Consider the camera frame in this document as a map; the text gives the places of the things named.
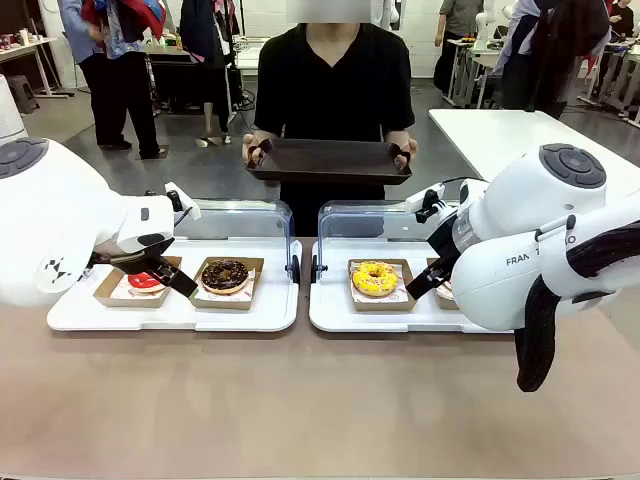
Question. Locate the printed paper under yellow donut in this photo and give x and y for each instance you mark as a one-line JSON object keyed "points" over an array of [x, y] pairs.
{"points": [[395, 297]]}

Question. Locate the person in black shirt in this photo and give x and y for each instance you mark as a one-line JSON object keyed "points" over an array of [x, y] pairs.
{"points": [[332, 80]]}

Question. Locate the cardboard box with red donut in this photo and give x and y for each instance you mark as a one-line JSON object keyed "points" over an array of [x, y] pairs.
{"points": [[112, 292]]}

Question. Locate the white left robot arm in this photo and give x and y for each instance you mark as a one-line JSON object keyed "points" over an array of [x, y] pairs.
{"points": [[50, 210]]}

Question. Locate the white side table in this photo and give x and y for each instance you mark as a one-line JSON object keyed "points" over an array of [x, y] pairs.
{"points": [[500, 135]]}

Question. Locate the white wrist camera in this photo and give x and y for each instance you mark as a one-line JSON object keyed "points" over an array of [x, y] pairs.
{"points": [[185, 202], [425, 197]]}

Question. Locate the yellow sprinkled donut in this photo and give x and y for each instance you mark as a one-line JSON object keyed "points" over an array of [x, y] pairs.
{"points": [[375, 279]]}

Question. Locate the cardboard box with yellow donut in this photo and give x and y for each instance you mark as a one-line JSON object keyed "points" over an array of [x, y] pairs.
{"points": [[382, 306]]}

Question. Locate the pink frosted donut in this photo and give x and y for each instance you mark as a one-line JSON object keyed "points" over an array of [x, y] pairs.
{"points": [[446, 290]]}

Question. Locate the bystander in dark dress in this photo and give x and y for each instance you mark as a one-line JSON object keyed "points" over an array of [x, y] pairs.
{"points": [[212, 50]]}

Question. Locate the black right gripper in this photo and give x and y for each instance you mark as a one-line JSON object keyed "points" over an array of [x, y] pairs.
{"points": [[445, 237]]}

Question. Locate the printed paper under red donut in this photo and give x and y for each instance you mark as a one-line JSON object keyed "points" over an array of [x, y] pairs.
{"points": [[125, 295]]}

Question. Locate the dark brown serving tray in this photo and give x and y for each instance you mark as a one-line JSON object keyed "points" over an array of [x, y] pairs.
{"points": [[327, 160]]}

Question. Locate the red glazed donut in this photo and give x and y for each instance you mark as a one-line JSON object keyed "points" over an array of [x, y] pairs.
{"points": [[142, 282]]}

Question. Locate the white display tray base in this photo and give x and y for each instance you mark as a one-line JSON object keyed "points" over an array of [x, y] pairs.
{"points": [[175, 317], [340, 317]]}

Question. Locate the cardboard box with chocolate donut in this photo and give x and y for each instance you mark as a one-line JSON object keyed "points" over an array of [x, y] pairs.
{"points": [[227, 304]]}

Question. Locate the printed paper under chocolate donut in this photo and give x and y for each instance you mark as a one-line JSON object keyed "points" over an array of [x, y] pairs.
{"points": [[220, 297]]}

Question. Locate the dark plastic stool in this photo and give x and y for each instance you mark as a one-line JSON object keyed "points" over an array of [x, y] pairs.
{"points": [[22, 92]]}

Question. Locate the chocolate sprinkled donut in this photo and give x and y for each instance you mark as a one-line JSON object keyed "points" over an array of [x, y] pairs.
{"points": [[225, 275]]}

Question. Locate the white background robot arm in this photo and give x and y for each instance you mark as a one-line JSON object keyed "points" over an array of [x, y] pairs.
{"points": [[487, 27]]}

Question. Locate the bystander with long dark hair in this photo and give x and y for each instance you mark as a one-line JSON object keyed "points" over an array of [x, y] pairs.
{"points": [[555, 55]]}

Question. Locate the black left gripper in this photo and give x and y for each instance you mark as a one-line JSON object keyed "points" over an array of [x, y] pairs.
{"points": [[130, 257]]}

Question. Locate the bystander in blue shirt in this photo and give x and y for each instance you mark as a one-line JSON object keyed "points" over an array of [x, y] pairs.
{"points": [[115, 75]]}

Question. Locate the cardboard box with pink donut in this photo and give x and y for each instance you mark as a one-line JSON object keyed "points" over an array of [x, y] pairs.
{"points": [[436, 267]]}

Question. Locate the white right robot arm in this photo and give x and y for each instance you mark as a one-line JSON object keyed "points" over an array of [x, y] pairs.
{"points": [[525, 210]]}

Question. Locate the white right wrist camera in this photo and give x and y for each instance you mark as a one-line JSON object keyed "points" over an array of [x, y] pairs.
{"points": [[425, 197]]}

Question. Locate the clear display lid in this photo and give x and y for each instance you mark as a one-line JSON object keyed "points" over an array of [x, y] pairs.
{"points": [[240, 220], [370, 220]]}

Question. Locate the person's left hand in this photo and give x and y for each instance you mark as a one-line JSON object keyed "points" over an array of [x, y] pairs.
{"points": [[405, 147]]}

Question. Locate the bystander in gray shirt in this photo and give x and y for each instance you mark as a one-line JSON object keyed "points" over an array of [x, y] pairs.
{"points": [[455, 30]]}

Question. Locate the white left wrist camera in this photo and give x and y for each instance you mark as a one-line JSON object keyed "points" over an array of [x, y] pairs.
{"points": [[185, 202]]}

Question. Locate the person's right hand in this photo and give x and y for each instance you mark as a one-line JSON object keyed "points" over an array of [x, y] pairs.
{"points": [[252, 147]]}

